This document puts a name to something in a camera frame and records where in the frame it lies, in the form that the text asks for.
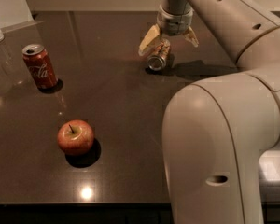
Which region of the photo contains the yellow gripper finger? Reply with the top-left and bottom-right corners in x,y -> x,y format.
138,24 -> 161,56
183,27 -> 199,48

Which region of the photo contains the red apple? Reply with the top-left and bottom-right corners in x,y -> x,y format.
57,119 -> 94,156

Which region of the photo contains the red Coca-Cola can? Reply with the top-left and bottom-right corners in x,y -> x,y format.
22,44 -> 58,90

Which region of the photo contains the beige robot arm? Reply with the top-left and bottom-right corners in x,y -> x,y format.
139,0 -> 280,224

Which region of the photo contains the orange soda can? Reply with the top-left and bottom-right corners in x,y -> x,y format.
147,39 -> 171,72

